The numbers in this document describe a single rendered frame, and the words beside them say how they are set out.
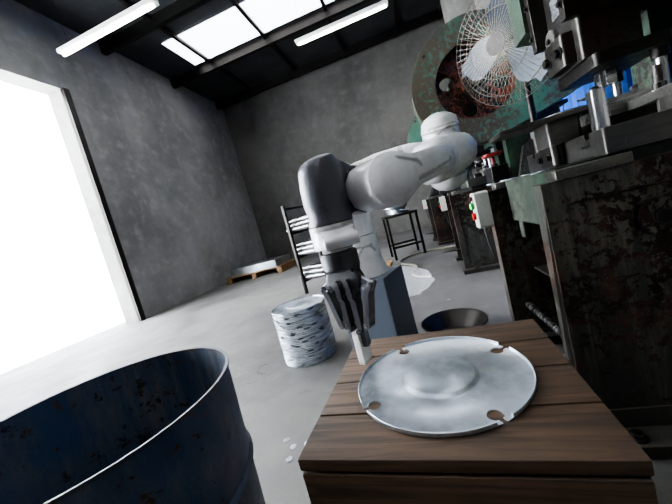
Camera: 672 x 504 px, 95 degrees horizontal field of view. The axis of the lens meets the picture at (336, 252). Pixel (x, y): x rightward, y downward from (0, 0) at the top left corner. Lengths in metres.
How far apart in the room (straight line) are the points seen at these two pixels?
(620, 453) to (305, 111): 8.18
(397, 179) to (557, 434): 0.41
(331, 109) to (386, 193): 7.65
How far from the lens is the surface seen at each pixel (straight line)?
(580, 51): 1.12
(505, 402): 0.54
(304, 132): 8.24
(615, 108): 1.10
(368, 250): 1.02
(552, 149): 1.07
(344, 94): 8.19
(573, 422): 0.52
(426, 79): 2.50
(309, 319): 1.59
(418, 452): 0.48
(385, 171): 0.54
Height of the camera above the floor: 0.66
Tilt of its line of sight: 6 degrees down
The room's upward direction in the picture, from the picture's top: 15 degrees counter-clockwise
